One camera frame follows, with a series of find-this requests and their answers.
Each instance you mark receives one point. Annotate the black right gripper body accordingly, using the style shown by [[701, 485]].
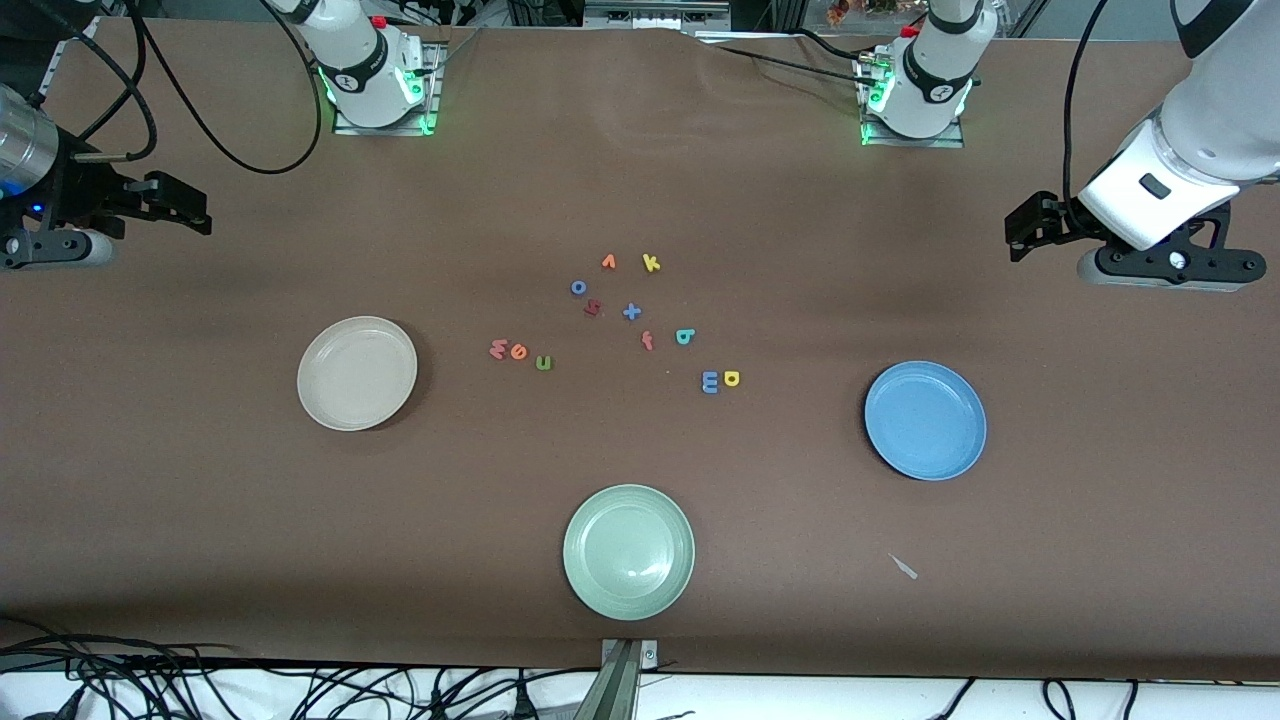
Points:
[[82, 189]]

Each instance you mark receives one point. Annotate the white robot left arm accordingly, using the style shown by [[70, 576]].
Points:
[[1210, 120]]

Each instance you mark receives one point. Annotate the blue round plate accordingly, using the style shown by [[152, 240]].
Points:
[[925, 420]]

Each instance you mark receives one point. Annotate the light beige round plate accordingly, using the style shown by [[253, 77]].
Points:
[[355, 375]]

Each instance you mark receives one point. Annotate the brown table cover sheet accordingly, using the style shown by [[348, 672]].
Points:
[[200, 520]]

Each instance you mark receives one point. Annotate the small paper scrap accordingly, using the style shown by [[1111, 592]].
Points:
[[905, 568]]

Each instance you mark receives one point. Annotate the pale green round plate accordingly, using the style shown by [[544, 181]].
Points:
[[628, 552]]

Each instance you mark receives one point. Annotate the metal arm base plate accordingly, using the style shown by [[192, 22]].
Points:
[[345, 127], [950, 140]]

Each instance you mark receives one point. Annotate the aluminium frame profile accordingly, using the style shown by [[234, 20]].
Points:
[[78, 30]]

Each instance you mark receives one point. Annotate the grey metal frame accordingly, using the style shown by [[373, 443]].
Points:
[[650, 15]]

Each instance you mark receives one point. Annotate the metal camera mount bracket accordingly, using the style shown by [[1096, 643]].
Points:
[[622, 690]]

